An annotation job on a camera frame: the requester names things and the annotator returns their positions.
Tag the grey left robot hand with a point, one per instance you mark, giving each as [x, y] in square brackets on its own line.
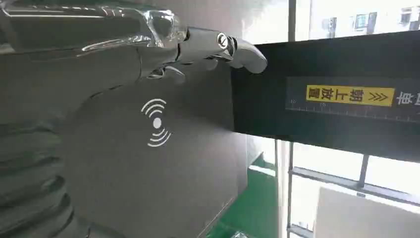
[65, 65]

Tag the dark grey parcel box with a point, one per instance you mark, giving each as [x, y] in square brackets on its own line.
[157, 170]

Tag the ribbed grey left arm sleeve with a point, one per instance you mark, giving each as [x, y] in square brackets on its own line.
[29, 184]

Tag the black scanning table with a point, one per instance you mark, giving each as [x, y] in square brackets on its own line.
[262, 108]

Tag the grey ruler scale sticker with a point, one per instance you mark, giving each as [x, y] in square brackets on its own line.
[344, 113]

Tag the yellow arrow label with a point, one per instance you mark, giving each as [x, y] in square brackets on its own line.
[347, 95]

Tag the beige board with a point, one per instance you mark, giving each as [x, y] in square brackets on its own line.
[364, 216]

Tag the metal window frame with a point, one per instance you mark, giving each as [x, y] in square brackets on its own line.
[362, 174]

